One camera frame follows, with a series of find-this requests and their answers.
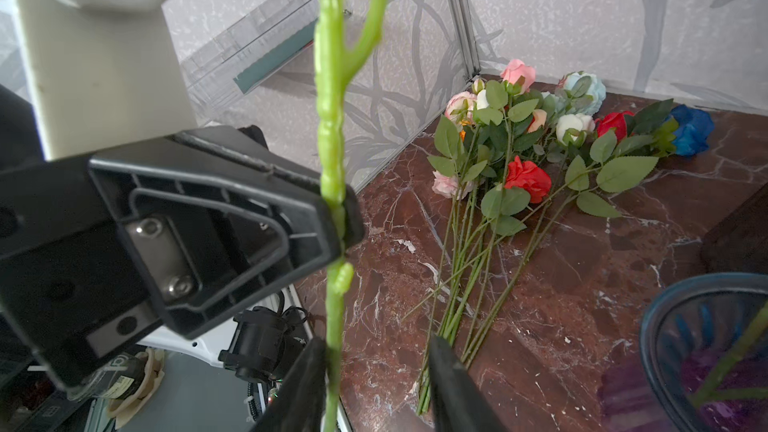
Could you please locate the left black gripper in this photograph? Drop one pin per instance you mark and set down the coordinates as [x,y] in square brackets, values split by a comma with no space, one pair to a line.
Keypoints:
[185,231]

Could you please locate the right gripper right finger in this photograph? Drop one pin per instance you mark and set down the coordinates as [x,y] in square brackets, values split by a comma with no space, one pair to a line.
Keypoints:
[457,403]

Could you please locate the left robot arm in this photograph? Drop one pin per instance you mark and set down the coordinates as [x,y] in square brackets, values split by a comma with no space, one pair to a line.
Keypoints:
[259,344]

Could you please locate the clear plastic wall shelf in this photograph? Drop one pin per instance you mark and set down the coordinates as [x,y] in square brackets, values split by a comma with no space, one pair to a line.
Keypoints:
[240,58]

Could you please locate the bunch of artificial flowers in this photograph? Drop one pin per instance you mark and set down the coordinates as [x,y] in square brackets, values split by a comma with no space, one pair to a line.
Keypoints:
[512,159]

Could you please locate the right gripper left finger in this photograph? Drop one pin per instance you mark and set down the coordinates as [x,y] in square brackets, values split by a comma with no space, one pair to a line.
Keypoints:
[300,403]

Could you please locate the purple glass vase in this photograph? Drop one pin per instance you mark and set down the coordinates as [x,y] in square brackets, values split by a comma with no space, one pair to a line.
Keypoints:
[683,334]

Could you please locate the dark red glass vase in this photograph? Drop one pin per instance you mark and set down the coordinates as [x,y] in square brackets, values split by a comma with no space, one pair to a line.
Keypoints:
[738,243]

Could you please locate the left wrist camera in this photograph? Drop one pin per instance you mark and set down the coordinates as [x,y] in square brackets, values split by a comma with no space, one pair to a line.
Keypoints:
[101,73]

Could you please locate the pink flower stem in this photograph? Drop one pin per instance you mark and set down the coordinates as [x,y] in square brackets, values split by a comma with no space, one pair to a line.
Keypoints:
[709,391]
[336,65]

